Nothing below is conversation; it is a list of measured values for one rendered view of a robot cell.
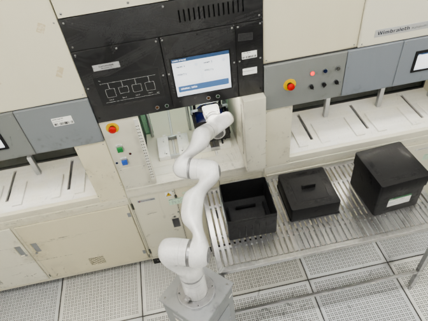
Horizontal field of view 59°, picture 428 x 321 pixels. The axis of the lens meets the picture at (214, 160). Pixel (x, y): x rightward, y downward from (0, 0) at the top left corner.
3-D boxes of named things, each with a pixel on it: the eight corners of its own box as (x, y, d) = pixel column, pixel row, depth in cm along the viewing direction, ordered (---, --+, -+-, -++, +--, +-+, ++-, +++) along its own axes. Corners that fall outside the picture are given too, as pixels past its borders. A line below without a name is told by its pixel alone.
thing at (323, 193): (290, 222, 217) (291, 208, 208) (276, 185, 238) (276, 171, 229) (340, 213, 219) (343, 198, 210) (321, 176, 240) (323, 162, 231)
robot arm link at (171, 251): (200, 286, 175) (193, 258, 158) (162, 281, 178) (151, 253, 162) (206, 262, 183) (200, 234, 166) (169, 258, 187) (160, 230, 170)
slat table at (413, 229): (228, 330, 252) (218, 273, 199) (212, 253, 295) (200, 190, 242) (413, 288, 260) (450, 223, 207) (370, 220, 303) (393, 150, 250)
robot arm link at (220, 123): (218, 113, 188) (228, 107, 217) (193, 130, 193) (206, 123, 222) (228, 127, 189) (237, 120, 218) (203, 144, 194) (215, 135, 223)
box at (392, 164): (372, 216, 215) (382, 187, 197) (348, 181, 235) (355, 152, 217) (418, 204, 218) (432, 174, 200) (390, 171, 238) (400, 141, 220)
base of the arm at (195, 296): (200, 316, 183) (195, 299, 170) (170, 296, 192) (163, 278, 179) (221, 285, 194) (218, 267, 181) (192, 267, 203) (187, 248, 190)
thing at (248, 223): (221, 203, 232) (218, 184, 220) (265, 195, 233) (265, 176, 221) (228, 241, 212) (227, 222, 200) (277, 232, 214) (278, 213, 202)
